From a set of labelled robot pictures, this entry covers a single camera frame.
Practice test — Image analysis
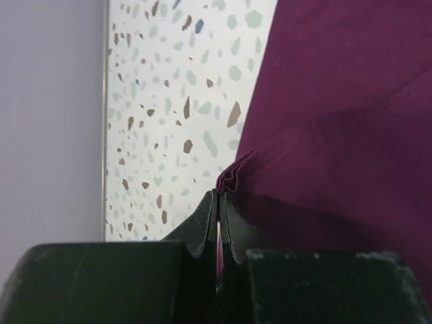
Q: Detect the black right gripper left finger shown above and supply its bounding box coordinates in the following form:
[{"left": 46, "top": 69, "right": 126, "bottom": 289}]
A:
[{"left": 1, "top": 191, "right": 218, "bottom": 323}]

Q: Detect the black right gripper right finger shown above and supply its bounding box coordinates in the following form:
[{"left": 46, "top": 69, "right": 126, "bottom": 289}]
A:
[{"left": 218, "top": 194, "right": 431, "bottom": 323}]

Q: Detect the purple cloth mat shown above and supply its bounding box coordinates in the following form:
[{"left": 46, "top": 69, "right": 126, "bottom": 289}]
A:
[{"left": 217, "top": 1, "right": 431, "bottom": 290}]

